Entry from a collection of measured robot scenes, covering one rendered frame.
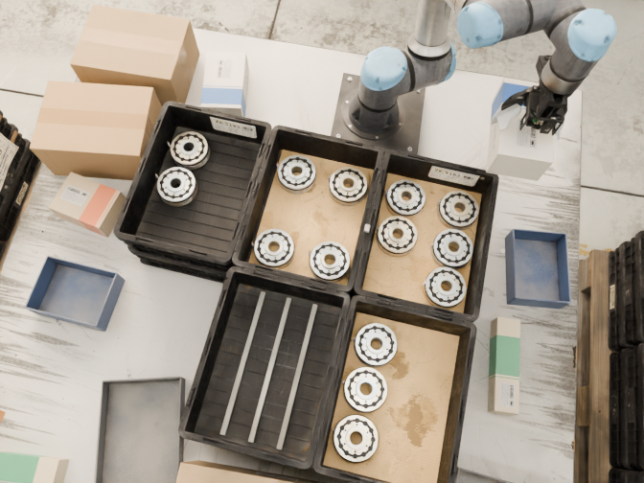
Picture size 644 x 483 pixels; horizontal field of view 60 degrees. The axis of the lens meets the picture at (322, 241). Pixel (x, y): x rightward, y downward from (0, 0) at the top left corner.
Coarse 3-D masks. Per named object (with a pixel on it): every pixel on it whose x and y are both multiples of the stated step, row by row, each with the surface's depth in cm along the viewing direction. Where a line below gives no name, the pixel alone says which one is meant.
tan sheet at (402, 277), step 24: (384, 192) 152; (432, 192) 152; (384, 216) 150; (432, 216) 150; (432, 240) 147; (384, 264) 145; (408, 264) 145; (432, 264) 145; (384, 288) 143; (408, 288) 143
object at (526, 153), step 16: (512, 80) 128; (496, 96) 133; (496, 128) 127; (512, 128) 124; (528, 128) 124; (496, 144) 124; (512, 144) 123; (528, 144) 123; (544, 144) 123; (496, 160) 125; (512, 160) 124; (528, 160) 122; (544, 160) 122; (512, 176) 130; (528, 176) 129
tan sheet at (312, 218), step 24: (336, 168) 154; (360, 168) 154; (312, 192) 152; (264, 216) 149; (288, 216) 149; (312, 216) 149; (336, 216) 149; (360, 216) 149; (312, 240) 147; (336, 240) 147; (288, 264) 144
